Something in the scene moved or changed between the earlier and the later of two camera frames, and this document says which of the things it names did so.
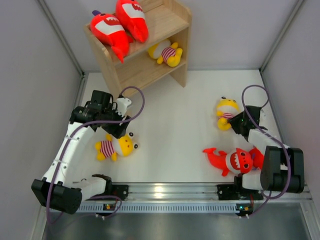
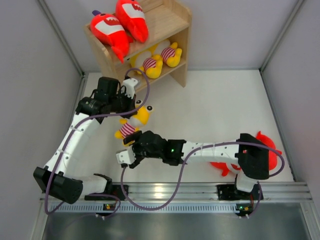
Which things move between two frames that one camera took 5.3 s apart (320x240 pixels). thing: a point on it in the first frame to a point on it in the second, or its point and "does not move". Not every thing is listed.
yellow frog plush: x=226 y=109 to x=149 y=61
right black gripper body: x=237 y=121 to x=141 y=153
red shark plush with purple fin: x=108 y=29 does not move
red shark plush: x=133 y=20 does not move
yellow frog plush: x=166 y=52 does not move
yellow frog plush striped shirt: x=113 y=146 to x=132 y=125
